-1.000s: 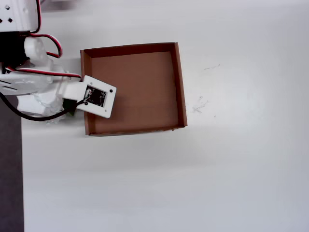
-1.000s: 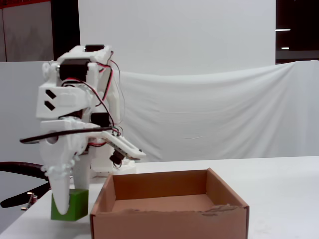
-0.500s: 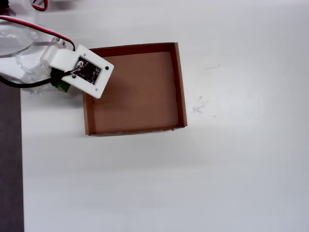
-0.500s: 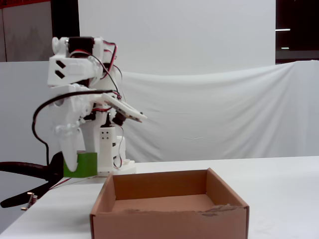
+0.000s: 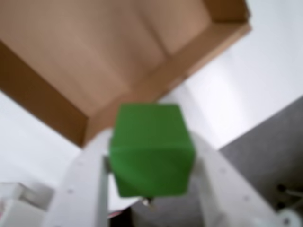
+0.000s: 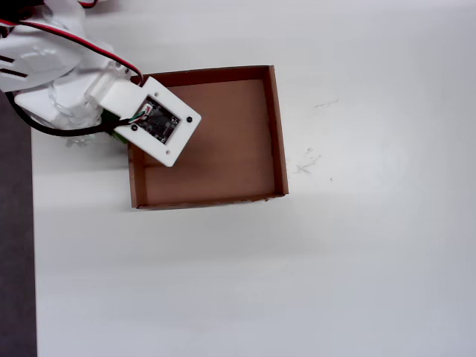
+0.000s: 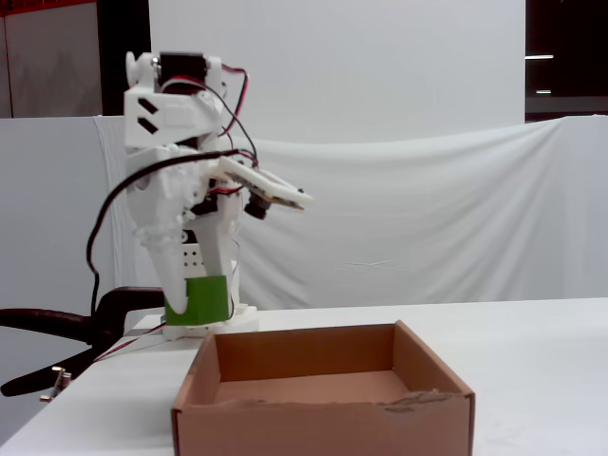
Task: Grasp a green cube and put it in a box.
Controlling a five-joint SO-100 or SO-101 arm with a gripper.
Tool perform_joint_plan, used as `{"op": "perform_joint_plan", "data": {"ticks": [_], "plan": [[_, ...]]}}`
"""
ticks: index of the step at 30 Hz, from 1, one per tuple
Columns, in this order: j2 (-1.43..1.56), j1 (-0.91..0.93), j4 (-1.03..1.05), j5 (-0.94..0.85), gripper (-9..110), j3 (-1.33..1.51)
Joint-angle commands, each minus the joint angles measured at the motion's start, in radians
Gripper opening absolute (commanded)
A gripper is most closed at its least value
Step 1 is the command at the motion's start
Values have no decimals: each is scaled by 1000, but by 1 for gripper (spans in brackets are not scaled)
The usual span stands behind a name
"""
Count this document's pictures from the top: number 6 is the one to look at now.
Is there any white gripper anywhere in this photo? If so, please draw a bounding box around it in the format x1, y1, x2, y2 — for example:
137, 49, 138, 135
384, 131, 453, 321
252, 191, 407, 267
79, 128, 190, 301
15, 61, 132, 132

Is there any green cube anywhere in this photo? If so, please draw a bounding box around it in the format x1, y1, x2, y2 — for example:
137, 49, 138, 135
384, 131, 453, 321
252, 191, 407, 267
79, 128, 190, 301
99, 109, 130, 147

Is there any brown cardboard box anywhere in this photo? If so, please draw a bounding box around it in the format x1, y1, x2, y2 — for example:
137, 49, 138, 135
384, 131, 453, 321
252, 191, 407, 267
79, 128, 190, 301
126, 65, 290, 211

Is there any black camera cable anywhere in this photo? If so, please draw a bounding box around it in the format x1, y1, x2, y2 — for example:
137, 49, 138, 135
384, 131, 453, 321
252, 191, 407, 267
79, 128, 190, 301
4, 90, 150, 138

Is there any red black servo wire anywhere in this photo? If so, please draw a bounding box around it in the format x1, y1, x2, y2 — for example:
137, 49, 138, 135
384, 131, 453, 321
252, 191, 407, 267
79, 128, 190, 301
0, 16, 147, 85

